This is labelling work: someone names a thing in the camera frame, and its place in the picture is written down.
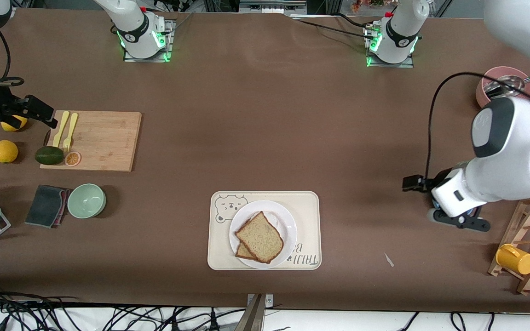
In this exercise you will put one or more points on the small white paper scrap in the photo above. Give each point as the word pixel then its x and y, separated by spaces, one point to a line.
pixel 388 260

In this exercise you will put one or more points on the metal ladle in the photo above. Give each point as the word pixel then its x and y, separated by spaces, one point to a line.
pixel 499 88

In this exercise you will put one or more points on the pale green bowl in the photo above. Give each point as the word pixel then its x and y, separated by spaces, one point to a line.
pixel 86 201

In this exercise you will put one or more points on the white round plate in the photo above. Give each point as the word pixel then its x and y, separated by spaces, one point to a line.
pixel 256 207

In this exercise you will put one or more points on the toy orange slice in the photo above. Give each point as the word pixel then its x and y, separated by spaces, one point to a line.
pixel 72 159

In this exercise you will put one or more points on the yellow plastic fork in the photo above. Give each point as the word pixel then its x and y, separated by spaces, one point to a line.
pixel 69 133

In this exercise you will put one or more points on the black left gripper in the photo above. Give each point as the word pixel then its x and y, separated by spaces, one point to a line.
pixel 440 179

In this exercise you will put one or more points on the cream bear print tray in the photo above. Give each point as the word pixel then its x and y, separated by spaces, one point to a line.
pixel 219 253

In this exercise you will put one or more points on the grey metal mount bracket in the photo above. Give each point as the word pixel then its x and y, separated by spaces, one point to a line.
pixel 256 312

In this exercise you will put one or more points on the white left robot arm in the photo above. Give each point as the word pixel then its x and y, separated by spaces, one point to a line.
pixel 513 156

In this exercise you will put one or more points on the pink bowl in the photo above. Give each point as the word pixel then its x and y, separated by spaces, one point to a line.
pixel 481 94

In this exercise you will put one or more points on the brown bread slice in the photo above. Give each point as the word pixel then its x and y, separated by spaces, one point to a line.
pixel 259 236
pixel 244 252

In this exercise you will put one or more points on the green avocado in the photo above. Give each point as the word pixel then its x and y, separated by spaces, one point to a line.
pixel 48 155

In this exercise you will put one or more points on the toy fried egg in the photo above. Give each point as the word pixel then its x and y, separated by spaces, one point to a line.
pixel 275 220

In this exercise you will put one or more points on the wooden cutting board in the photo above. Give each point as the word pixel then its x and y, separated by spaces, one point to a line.
pixel 104 142

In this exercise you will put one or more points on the wooden mug rack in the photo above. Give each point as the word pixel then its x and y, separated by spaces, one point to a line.
pixel 512 239

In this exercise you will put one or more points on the grey metal box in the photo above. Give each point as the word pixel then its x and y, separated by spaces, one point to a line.
pixel 269 7

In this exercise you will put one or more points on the yellow lemon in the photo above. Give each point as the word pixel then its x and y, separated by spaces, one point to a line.
pixel 16 123
pixel 5 151

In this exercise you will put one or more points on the yellow mug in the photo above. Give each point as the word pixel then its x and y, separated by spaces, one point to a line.
pixel 515 259

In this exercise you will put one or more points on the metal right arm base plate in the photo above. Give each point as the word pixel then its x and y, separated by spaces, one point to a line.
pixel 170 41

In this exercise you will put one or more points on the yellow plastic knife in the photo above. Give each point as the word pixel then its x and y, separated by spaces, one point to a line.
pixel 61 133

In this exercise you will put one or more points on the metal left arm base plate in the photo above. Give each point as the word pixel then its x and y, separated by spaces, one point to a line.
pixel 407 63

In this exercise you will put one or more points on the grey and pink folded cloth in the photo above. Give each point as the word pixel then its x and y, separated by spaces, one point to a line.
pixel 44 207

